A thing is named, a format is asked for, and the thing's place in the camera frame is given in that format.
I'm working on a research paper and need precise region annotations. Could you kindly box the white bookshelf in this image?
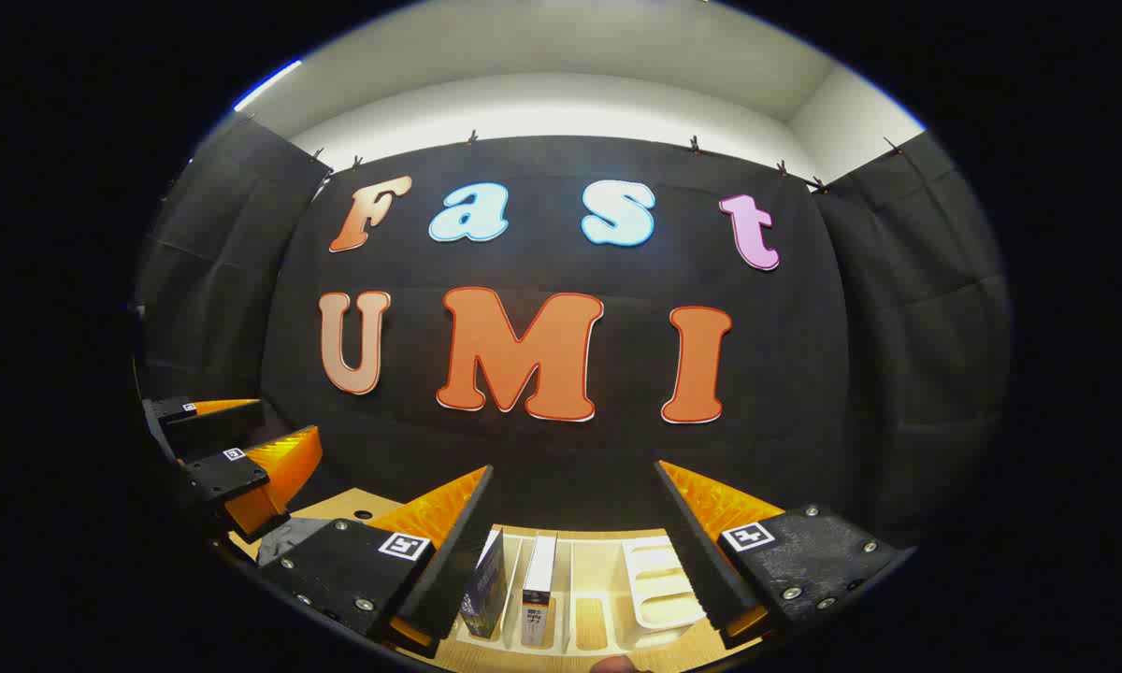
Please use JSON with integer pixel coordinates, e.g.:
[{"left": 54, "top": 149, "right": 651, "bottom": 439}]
[{"left": 444, "top": 526, "right": 712, "bottom": 653}]

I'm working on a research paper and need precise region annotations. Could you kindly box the white portrait cover book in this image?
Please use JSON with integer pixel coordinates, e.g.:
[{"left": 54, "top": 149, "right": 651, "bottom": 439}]
[{"left": 521, "top": 534, "right": 560, "bottom": 649}]

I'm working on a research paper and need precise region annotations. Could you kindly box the grey schoolbag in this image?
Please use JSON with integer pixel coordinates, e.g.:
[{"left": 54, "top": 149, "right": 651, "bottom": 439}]
[{"left": 257, "top": 516, "right": 333, "bottom": 566}]

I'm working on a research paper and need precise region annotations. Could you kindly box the black backdrop cloth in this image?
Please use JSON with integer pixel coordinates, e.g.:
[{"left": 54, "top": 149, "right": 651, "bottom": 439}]
[{"left": 136, "top": 117, "right": 1011, "bottom": 548}]

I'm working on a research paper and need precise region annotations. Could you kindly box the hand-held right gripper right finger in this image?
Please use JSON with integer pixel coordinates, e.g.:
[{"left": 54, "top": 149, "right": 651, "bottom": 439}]
[{"left": 654, "top": 460, "right": 917, "bottom": 651}]

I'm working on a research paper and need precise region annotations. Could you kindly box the blue book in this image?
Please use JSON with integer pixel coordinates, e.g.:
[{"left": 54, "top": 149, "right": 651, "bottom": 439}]
[{"left": 458, "top": 528, "right": 509, "bottom": 642}]

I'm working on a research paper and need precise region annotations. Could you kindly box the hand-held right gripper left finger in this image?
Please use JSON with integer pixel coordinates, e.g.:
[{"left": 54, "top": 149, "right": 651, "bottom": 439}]
[{"left": 260, "top": 465, "right": 495, "bottom": 657}]

